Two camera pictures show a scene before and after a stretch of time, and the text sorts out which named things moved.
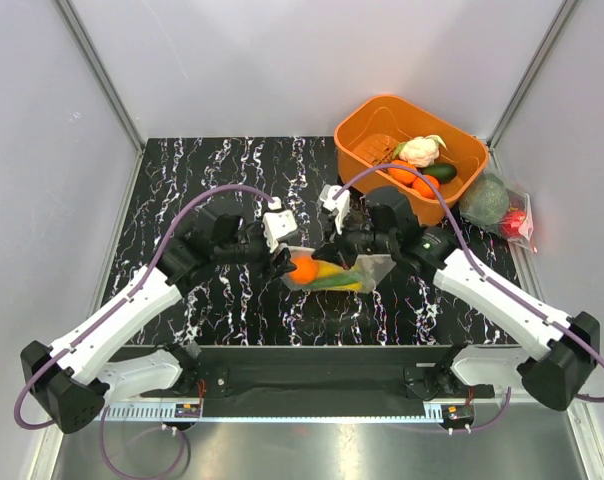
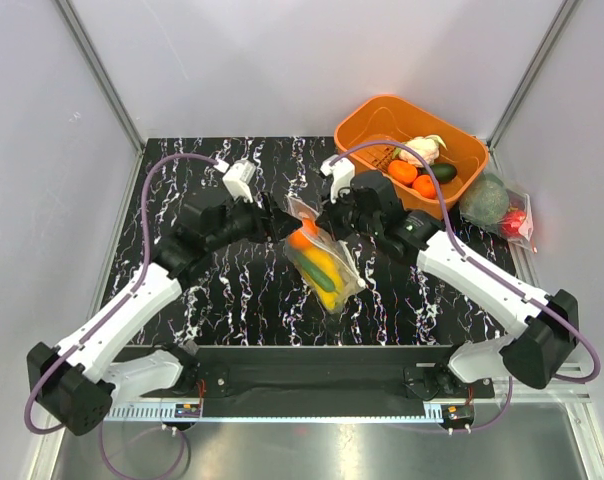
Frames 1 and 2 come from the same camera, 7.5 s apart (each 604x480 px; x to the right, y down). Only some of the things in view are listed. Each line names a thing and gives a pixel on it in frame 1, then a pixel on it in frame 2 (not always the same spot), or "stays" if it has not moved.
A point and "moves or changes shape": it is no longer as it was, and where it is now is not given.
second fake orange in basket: [420, 185] stays
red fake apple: [511, 223] stays
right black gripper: [336, 255] → [328, 217]
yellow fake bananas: [327, 268] → [330, 265]
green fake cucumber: [332, 281] → [317, 275]
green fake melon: [487, 202] stays
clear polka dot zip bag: [314, 273] moves or changes shape
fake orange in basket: [403, 176] stays
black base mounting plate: [318, 374] stays
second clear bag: [488, 203] stays
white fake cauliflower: [422, 151] stays
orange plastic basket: [369, 137] stays
